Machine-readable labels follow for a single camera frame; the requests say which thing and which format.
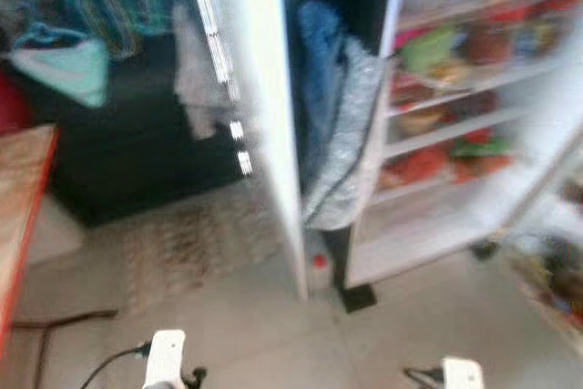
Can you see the black fridge foot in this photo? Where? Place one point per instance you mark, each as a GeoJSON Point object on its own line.
{"type": "Point", "coordinates": [357, 298]}

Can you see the white fridge door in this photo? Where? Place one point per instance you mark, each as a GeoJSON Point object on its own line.
{"type": "Point", "coordinates": [551, 261]}

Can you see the white fridge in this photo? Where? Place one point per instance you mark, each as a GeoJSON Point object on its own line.
{"type": "Point", "coordinates": [547, 107]}

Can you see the patterned brown floor rug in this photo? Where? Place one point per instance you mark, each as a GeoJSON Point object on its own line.
{"type": "Point", "coordinates": [200, 248]}

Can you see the white jug with red cap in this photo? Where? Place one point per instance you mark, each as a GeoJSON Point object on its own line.
{"type": "Point", "coordinates": [319, 266]}

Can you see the black low cabinet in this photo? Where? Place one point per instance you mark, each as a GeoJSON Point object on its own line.
{"type": "Point", "coordinates": [127, 152]}

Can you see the tall white panel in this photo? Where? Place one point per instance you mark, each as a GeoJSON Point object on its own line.
{"type": "Point", "coordinates": [264, 88]}

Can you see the grey hanging cloth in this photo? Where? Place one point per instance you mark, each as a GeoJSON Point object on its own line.
{"type": "Point", "coordinates": [199, 79]}

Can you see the red food package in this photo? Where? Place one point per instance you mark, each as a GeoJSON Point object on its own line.
{"type": "Point", "coordinates": [417, 166]}

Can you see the blue hanging cloth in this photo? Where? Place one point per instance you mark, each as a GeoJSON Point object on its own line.
{"type": "Point", "coordinates": [321, 70]}

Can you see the teal fabric bag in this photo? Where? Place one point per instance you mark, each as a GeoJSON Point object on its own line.
{"type": "Point", "coordinates": [68, 66]}

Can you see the green food package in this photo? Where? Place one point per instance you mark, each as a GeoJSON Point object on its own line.
{"type": "Point", "coordinates": [428, 50]}

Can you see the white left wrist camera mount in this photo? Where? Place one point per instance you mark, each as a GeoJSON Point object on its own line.
{"type": "Point", "coordinates": [166, 357]}

